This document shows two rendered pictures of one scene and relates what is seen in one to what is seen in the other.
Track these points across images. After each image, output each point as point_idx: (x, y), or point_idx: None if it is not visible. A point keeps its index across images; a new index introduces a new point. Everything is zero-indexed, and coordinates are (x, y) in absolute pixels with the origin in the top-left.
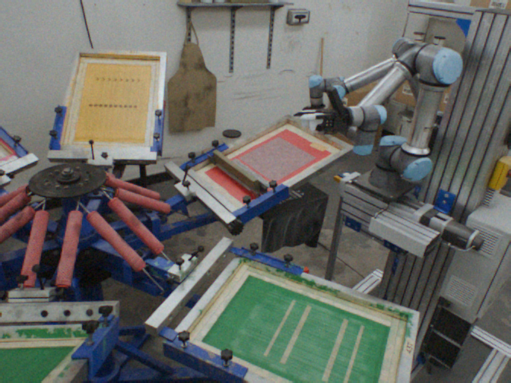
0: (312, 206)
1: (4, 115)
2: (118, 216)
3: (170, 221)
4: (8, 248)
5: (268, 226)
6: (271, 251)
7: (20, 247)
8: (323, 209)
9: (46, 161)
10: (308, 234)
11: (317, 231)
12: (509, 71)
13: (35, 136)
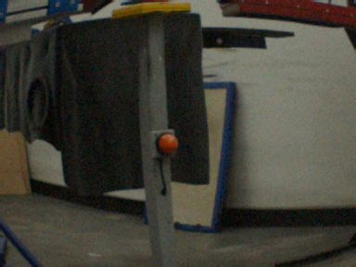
0: (37, 42)
1: (312, 48)
2: (341, 244)
3: (349, 260)
4: (232, 245)
5: (1, 67)
6: (6, 126)
7: (236, 247)
8: (52, 57)
9: (346, 137)
10: (37, 118)
11: (44, 116)
12: None
13: (337, 89)
